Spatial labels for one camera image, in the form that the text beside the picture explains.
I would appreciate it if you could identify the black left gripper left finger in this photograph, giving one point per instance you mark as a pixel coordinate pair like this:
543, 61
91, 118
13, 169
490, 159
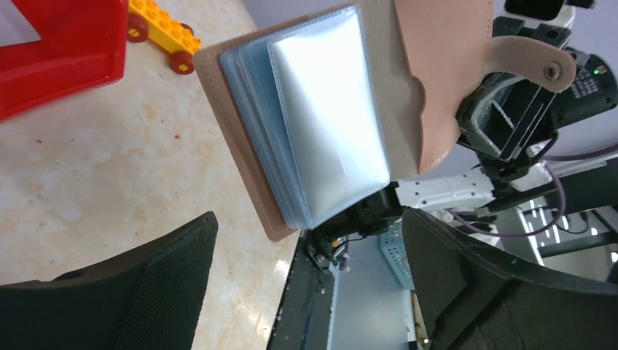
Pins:
149, 297

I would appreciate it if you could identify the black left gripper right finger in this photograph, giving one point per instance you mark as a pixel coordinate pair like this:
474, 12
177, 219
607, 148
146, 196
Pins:
475, 296

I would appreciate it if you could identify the right red plastic bin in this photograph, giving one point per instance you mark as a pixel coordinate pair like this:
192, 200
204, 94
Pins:
81, 46

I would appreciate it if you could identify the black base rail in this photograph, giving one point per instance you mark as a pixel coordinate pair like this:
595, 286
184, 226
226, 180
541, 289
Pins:
303, 318

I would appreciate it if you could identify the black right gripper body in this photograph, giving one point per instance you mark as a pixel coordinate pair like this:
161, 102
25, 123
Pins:
569, 67

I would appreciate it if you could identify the yellow toy brick car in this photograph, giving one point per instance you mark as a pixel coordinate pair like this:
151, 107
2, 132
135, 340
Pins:
148, 22

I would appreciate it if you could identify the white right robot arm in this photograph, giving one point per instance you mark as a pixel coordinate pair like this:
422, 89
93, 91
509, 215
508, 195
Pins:
488, 188

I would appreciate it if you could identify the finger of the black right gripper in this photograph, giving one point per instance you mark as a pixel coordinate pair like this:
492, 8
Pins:
504, 116

